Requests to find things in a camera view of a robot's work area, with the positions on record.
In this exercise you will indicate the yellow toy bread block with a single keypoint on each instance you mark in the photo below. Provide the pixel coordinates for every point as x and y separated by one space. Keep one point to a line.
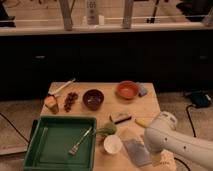
51 103

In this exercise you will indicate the grey blue towel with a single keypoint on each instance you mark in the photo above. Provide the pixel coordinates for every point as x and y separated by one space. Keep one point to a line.
137 152

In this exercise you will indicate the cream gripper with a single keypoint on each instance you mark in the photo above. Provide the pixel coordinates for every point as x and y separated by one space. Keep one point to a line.
156 159

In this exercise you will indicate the yellow toy corn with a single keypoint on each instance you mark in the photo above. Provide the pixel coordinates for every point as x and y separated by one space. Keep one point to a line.
141 123

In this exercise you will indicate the toy grape bunch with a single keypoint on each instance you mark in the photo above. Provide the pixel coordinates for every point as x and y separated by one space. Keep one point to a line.
70 100

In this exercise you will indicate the white cup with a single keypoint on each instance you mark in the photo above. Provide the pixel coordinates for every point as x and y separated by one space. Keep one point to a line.
112 144

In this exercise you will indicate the metal fork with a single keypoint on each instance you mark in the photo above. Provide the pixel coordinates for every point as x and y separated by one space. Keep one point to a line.
74 149

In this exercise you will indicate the dark blue bag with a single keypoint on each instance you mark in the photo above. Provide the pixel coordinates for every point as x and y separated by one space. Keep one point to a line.
200 99

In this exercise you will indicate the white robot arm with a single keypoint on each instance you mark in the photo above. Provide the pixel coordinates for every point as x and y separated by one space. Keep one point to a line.
161 134

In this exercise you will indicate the green toy broccoli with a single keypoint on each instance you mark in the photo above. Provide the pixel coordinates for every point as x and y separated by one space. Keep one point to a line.
108 129

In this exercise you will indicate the green plastic tray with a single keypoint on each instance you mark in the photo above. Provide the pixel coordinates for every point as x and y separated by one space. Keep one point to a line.
53 138

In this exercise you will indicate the orange bowl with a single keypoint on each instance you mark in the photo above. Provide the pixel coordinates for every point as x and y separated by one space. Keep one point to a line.
127 89

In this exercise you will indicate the blue grey sponge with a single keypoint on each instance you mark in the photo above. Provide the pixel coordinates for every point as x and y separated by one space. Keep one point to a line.
142 90

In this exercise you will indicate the black handled brush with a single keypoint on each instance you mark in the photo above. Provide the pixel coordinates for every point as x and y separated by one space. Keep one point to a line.
120 117

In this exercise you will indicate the purple bowl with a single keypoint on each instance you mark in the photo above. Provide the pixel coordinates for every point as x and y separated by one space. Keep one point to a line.
93 99

